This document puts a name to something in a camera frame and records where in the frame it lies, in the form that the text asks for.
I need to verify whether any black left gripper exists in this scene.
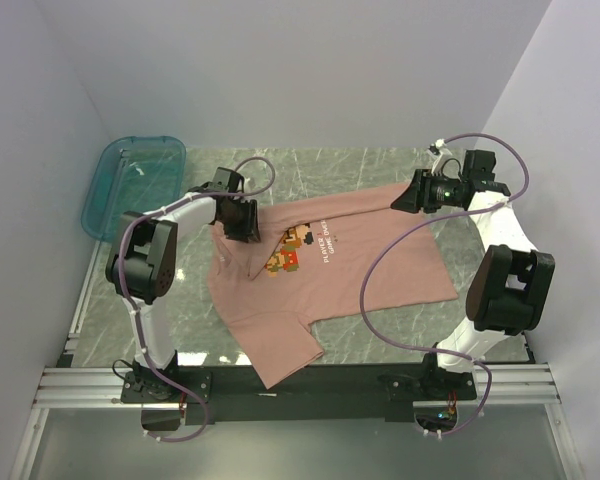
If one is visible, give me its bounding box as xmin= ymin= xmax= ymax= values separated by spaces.
xmin=221 ymin=198 xmax=261 ymax=243

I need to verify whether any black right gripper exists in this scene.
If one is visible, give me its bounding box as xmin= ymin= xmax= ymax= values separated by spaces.
xmin=390 ymin=169 xmax=462 ymax=214

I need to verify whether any pink t shirt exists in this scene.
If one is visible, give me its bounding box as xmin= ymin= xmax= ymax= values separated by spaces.
xmin=207 ymin=184 xmax=457 ymax=388

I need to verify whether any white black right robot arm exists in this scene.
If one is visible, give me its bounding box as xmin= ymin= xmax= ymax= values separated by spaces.
xmin=391 ymin=143 xmax=555 ymax=399

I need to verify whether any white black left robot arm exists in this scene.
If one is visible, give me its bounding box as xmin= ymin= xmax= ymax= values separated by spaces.
xmin=105 ymin=167 xmax=260 ymax=402

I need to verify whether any teal transparent plastic bin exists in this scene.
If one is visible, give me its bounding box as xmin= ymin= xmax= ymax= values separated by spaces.
xmin=81 ymin=136 xmax=186 ymax=243

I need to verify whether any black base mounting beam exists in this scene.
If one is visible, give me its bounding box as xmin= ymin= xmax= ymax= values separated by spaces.
xmin=120 ymin=363 xmax=477 ymax=430

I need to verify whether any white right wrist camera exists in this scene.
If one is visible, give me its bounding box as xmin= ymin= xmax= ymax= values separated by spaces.
xmin=427 ymin=139 xmax=453 ymax=175

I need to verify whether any aluminium frame rail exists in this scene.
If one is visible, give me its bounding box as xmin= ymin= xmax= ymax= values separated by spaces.
xmin=33 ymin=364 xmax=561 ymax=409

